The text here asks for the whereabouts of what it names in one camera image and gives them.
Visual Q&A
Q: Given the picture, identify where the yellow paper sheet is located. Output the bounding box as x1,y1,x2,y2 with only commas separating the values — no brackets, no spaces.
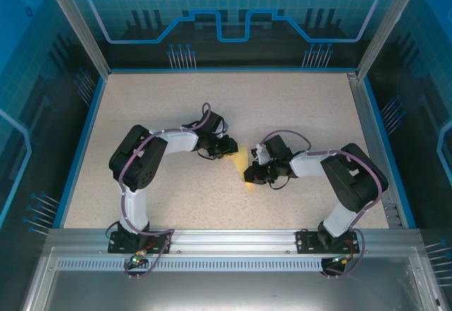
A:
229,146,261,194

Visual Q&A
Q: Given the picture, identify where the yellow power connector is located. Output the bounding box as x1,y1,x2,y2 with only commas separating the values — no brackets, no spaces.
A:
330,253,354,265
130,250,148,266

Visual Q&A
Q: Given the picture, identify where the blue table border strip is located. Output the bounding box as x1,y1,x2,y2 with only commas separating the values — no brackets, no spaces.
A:
362,76,417,229
52,76,107,230

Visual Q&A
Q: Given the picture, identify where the grey metal tray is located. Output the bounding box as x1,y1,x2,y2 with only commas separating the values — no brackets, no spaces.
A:
20,246,452,311

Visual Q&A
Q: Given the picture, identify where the blue printed side panel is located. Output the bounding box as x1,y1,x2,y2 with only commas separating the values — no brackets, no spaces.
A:
356,0,452,311
0,0,107,311

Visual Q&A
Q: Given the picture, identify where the long aluminium base rail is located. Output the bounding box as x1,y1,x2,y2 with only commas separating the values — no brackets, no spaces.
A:
45,228,424,255

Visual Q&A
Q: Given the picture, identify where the slotted metal cable duct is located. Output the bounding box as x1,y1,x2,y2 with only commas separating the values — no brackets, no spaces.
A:
55,258,324,271

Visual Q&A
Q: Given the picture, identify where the aluminium side rail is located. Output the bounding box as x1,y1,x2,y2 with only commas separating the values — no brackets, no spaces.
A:
347,71,405,230

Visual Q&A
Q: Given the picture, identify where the aluminium frame post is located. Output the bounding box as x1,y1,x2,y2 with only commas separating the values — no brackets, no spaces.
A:
39,0,110,78
355,0,427,81

